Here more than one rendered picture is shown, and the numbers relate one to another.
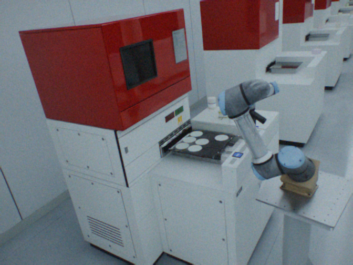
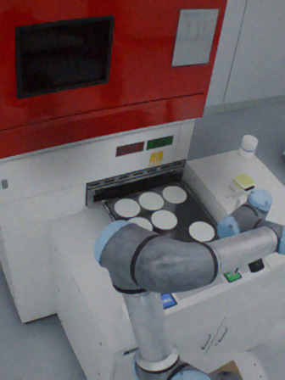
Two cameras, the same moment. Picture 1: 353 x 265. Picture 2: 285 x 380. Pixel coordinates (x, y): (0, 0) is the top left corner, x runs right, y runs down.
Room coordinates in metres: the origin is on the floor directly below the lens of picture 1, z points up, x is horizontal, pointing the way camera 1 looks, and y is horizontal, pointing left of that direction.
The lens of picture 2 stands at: (0.85, -0.52, 2.13)
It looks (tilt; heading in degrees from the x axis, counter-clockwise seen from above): 43 degrees down; 22
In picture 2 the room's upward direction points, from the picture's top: 9 degrees clockwise
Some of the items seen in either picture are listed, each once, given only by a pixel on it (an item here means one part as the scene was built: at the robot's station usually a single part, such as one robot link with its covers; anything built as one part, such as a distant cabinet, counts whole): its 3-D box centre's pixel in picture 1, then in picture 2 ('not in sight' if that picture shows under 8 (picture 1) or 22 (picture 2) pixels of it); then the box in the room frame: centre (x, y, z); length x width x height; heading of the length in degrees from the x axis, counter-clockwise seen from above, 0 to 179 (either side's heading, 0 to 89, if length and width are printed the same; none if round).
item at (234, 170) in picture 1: (246, 155); (197, 298); (1.72, -0.44, 0.89); 0.55 x 0.09 x 0.14; 144
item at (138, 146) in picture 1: (160, 133); (97, 170); (1.96, 0.12, 1.02); 0.82 x 0.03 x 0.40; 144
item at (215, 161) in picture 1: (202, 158); not in sight; (1.85, -0.16, 0.84); 0.50 x 0.02 x 0.03; 54
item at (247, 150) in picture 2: (211, 102); (248, 148); (2.49, -0.34, 1.01); 0.07 x 0.07 x 0.10
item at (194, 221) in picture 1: (223, 193); (173, 300); (1.99, -0.31, 0.41); 0.97 x 0.64 x 0.82; 144
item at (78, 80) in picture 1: (114, 63); (75, 20); (2.14, 0.37, 1.52); 0.81 x 0.75 x 0.59; 144
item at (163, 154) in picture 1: (177, 139); (136, 186); (2.09, 0.00, 0.89); 0.44 x 0.02 x 0.10; 144
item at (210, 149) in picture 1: (201, 142); (164, 220); (1.98, -0.18, 0.90); 0.34 x 0.34 x 0.01; 54
